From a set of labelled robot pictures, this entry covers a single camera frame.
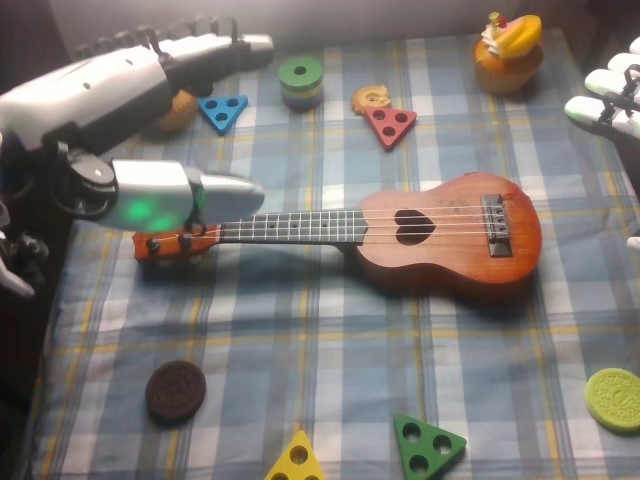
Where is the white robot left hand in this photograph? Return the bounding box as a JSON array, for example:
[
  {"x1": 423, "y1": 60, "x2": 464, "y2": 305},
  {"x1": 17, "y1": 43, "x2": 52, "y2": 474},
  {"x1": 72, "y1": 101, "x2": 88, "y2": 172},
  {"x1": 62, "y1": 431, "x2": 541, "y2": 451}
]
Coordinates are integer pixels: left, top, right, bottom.
[{"x1": 0, "y1": 16, "x2": 275, "y2": 235}]

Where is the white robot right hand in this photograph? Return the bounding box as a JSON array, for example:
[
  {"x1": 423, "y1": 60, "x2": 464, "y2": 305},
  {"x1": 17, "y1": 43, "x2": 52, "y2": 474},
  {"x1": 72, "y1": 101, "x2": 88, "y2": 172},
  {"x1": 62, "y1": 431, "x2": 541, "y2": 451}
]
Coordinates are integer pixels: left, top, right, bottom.
[{"x1": 563, "y1": 37, "x2": 640, "y2": 264}]

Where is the orange toy ukulele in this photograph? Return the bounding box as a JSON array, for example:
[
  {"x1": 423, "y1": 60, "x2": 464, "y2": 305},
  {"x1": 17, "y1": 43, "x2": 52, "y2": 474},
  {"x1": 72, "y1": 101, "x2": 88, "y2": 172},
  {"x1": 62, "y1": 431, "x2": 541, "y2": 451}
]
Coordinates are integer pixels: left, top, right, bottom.
[{"x1": 131, "y1": 172, "x2": 544, "y2": 301}]

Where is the strawberry cupcake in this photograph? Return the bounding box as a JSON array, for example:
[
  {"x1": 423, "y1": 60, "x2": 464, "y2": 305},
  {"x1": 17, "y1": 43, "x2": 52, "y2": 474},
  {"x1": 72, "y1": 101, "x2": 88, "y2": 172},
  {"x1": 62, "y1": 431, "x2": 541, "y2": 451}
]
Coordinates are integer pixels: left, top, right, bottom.
[{"x1": 143, "y1": 89, "x2": 199, "y2": 134}]

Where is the yellow fruit cupcake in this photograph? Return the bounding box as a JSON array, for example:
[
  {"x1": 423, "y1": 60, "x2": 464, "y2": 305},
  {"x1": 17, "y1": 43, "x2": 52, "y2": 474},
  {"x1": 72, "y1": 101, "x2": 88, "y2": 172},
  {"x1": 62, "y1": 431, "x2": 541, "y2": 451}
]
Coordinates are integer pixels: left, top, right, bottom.
[{"x1": 473, "y1": 12, "x2": 545, "y2": 97}]

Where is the blue triangle block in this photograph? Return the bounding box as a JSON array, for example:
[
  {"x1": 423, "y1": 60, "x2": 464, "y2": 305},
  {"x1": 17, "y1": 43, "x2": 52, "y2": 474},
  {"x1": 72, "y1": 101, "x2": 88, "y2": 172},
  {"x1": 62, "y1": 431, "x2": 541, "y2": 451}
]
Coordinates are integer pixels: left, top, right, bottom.
[{"x1": 197, "y1": 94, "x2": 250, "y2": 137}]

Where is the stacked coloured rings toy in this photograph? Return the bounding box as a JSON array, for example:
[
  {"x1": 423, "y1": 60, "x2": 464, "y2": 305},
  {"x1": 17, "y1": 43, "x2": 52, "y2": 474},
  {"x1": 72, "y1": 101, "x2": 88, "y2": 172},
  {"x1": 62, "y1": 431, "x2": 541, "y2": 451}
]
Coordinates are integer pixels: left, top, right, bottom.
[{"x1": 277, "y1": 55, "x2": 325, "y2": 113}]

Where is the red triangle block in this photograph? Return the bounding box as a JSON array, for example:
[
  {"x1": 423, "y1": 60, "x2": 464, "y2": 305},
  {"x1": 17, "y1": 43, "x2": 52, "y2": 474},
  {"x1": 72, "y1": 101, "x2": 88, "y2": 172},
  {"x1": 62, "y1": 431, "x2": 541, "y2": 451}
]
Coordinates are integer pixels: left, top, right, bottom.
[{"x1": 363, "y1": 105, "x2": 418, "y2": 152}]

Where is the brown sandwich cookie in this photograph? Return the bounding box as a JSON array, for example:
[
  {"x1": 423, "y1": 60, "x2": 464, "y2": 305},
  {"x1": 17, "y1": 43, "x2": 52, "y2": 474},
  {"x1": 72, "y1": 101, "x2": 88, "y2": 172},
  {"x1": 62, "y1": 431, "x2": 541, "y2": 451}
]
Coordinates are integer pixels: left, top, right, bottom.
[{"x1": 144, "y1": 359, "x2": 208, "y2": 426}]

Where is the green sandwich cookie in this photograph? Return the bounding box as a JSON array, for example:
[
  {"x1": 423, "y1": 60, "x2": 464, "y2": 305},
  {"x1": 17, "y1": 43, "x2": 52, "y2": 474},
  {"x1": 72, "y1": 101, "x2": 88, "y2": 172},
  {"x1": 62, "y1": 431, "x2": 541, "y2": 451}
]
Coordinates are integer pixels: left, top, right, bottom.
[{"x1": 584, "y1": 367, "x2": 640, "y2": 434}]

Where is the blue plaid tablecloth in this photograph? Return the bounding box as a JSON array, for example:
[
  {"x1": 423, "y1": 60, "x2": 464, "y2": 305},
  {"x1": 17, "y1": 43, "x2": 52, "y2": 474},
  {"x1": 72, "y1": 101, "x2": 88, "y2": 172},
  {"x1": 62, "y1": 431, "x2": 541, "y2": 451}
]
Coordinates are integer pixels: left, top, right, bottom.
[{"x1": 22, "y1": 27, "x2": 640, "y2": 480}]

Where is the green triangle block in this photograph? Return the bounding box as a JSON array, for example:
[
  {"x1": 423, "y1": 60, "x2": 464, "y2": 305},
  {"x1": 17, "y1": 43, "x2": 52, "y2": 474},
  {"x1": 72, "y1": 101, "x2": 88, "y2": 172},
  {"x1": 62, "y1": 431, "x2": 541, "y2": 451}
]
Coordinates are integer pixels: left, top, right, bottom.
[{"x1": 393, "y1": 413, "x2": 468, "y2": 480}]

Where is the yellow triangle block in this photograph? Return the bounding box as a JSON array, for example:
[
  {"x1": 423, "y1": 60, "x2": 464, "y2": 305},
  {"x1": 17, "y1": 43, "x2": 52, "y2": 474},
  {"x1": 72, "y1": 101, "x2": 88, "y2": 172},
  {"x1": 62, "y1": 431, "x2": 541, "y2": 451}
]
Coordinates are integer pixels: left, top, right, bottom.
[{"x1": 263, "y1": 429, "x2": 326, "y2": 480}]

